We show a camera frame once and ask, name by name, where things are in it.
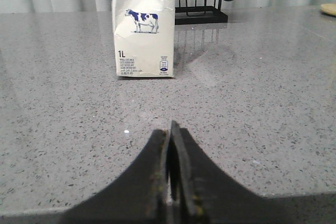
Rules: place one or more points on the black metal rack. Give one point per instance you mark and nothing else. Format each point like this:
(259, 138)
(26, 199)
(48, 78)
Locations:
(189, 12)

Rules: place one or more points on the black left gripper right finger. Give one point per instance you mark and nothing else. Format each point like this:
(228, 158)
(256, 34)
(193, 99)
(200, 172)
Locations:
(206, 193)

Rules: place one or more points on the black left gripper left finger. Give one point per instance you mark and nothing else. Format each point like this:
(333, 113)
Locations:
(138, 195)

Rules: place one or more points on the white blue milk carton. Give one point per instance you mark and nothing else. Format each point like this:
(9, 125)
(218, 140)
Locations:
(143, 35)

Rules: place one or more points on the wooden mug tree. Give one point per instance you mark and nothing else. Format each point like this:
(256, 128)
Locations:
(328, 9)

